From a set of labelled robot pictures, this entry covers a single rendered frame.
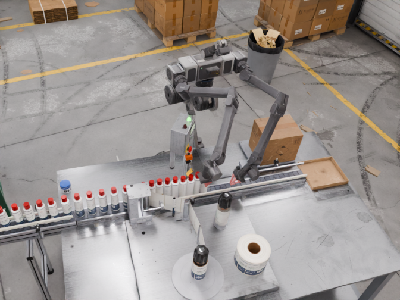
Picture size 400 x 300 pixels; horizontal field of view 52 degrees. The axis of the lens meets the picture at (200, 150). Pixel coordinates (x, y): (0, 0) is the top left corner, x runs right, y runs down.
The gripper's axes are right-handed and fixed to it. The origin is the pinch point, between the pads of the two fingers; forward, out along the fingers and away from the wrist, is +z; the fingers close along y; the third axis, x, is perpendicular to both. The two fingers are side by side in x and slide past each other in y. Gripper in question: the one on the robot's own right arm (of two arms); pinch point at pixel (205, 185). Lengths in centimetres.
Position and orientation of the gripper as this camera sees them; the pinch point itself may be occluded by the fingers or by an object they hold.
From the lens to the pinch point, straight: 251.1
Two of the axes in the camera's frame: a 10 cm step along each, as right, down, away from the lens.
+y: 9.4, -1.7, 2.8
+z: -0.7, 7.2, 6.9
